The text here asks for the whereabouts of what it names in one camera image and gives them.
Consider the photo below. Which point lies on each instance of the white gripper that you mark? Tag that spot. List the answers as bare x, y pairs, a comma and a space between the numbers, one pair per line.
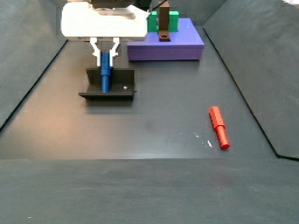
85, 22

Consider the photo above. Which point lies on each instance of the blue peg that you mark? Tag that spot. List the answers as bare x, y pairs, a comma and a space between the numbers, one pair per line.
105, 71

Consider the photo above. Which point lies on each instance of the black fixture stand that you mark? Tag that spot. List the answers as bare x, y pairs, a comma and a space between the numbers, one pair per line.
121, 85

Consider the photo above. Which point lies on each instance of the green U-shaped block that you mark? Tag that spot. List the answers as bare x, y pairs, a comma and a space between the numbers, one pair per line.
153, 27

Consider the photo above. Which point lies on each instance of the purple base block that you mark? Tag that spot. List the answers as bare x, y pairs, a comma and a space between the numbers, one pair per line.
185, 47

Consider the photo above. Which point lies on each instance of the red peg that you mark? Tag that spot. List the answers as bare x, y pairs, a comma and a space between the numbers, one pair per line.
220, 127

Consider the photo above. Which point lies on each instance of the brown L-shaped bracket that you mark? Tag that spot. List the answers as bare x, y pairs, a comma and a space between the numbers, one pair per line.
164, 22

